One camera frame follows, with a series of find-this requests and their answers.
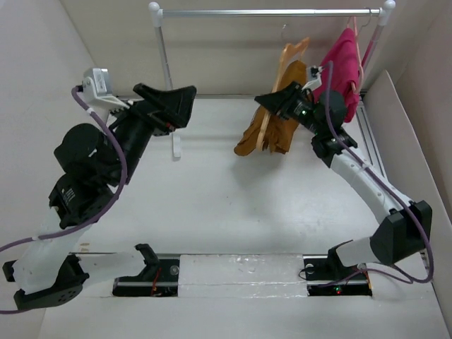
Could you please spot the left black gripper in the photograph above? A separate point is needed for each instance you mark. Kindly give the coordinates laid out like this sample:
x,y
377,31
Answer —
x,y
174,107

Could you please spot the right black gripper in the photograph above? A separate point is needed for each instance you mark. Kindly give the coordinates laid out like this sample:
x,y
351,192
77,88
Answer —
x,y
280,101

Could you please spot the brown trousers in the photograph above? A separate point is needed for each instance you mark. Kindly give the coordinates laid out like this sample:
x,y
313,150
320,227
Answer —
x,y
279,133

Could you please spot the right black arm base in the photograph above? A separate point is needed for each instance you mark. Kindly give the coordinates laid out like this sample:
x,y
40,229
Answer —
x,y
326,276

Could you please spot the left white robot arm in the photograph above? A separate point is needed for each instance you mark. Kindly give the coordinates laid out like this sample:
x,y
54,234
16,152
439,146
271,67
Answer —
x,y
49,274

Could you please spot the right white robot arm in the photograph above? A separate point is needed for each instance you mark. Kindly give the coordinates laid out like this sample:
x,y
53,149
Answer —
x,y
403,224

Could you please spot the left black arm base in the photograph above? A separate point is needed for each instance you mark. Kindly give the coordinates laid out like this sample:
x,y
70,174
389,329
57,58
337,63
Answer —
x,y
162,281

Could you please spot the pink garment on hanger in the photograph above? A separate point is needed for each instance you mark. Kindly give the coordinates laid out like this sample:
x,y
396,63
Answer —
x,y
345,79

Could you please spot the pink clothes hanger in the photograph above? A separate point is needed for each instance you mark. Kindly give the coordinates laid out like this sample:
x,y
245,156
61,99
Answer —
x,y
352,24

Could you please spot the silver and white clothes rack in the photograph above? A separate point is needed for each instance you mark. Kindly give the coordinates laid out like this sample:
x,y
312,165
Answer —
x,y
289,52

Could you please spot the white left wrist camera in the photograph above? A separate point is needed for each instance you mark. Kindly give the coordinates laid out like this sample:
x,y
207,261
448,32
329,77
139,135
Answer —
x,y
97,90

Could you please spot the aluminium rail on right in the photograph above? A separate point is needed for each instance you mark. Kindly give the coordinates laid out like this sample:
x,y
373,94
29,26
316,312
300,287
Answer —
x,y
370,144

